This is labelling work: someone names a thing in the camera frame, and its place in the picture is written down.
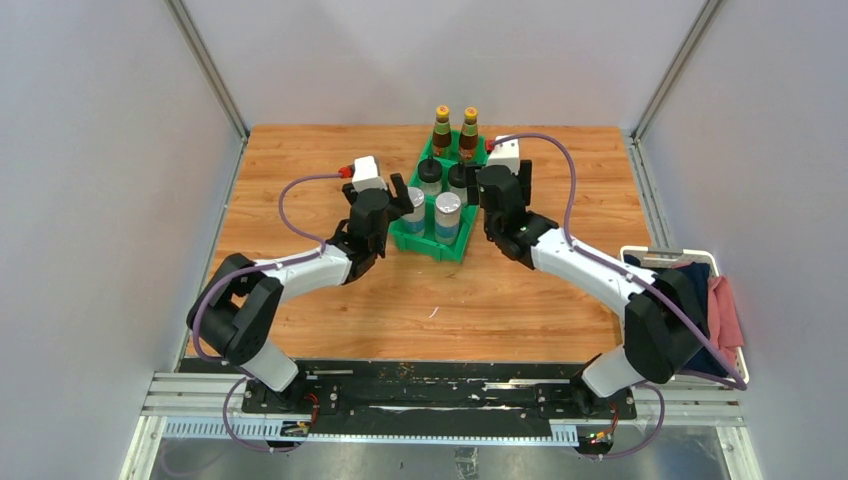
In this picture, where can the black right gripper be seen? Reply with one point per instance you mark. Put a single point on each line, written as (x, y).
(525, 177)

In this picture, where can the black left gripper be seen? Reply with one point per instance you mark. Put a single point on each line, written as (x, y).
(404, 206)

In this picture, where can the silver lid spice jar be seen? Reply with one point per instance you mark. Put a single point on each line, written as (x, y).
(415, 222)

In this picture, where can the black cap salt jar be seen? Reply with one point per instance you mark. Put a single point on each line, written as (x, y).
(430, 172)

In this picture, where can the black cap white powder jar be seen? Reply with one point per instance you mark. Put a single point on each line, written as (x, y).
(457, 182)

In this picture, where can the silver lid blue label jar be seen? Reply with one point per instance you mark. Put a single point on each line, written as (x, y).
(447, 217)

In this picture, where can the green plastic triple bin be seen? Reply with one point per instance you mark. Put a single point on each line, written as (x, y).
(426, 244)

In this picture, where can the yellow cap sauce bottle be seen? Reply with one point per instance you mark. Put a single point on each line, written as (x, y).
(469, 136)
(441, 137)

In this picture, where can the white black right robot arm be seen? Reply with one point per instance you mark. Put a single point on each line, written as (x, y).
(663, 325)

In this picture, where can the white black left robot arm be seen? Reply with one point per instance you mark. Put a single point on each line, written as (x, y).
(230, 321)

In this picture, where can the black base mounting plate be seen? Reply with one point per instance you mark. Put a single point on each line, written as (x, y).
(434, 399)

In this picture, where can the pink cloth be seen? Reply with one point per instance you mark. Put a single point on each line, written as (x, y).
(723, 322)

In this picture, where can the dark blue cloth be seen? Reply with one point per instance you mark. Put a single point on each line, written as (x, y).
(699, 274)

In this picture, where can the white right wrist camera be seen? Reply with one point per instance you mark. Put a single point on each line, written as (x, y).
(504, 150)

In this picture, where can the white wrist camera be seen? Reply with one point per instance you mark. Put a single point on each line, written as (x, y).
(362, 174)
(504, 150)

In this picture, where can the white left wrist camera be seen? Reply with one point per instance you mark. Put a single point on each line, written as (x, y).
(362, 174)

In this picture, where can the right aluminium corner post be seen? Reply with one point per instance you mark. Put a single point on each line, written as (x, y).
(695, 33)

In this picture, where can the aluminium corner frame post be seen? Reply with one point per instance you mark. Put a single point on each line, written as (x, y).
(193, 38)

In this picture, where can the aluminium front rail frame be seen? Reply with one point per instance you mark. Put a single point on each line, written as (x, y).
(190, 427)

